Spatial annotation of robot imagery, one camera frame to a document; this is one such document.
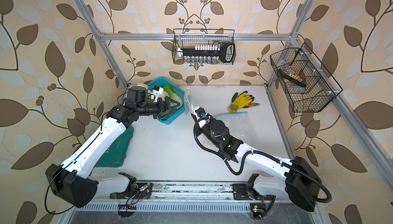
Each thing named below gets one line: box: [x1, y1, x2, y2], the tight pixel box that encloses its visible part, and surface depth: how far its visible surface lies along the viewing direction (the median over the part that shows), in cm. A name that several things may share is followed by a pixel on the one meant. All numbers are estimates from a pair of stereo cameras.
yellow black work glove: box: [227, 91, 255, 114], surface depth 110 cm
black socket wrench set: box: [177, 41, 236, 64], surface depth 86 cm
